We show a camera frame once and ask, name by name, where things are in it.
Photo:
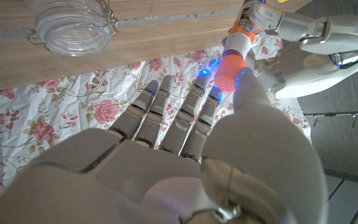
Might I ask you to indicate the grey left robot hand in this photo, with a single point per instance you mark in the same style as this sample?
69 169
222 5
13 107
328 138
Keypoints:
322 56

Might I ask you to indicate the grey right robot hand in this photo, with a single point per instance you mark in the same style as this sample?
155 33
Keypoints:
166 180

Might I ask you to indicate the clear glass jar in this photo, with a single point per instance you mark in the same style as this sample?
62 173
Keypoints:
73 28

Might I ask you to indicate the black bar with clips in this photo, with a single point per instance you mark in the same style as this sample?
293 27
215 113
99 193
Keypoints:
337 114

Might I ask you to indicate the floral backdrop cloth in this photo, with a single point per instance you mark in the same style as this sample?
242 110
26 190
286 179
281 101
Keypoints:
57 109

